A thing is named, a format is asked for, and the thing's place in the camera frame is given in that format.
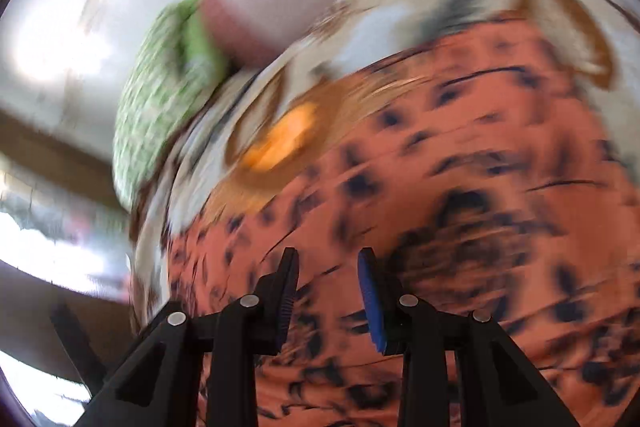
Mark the wooden door with stained glass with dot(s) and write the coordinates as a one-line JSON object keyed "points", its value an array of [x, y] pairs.
{"points": [[45, 227]]}

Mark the leaf print blanket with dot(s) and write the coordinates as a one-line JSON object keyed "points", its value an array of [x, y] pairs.
{"points": [[360, 22]]}

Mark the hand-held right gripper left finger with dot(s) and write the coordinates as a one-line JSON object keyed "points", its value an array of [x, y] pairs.
{"points": [[286, 292]]}

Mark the orange floral garment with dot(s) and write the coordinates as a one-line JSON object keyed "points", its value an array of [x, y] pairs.
{"points": [[450, 167]]}

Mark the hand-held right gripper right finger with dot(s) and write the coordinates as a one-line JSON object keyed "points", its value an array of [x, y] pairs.
{"points": [[371, 297]]}

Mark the green checked quilt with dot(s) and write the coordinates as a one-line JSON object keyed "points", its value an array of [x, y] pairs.
{"points": [[155, 107]]}

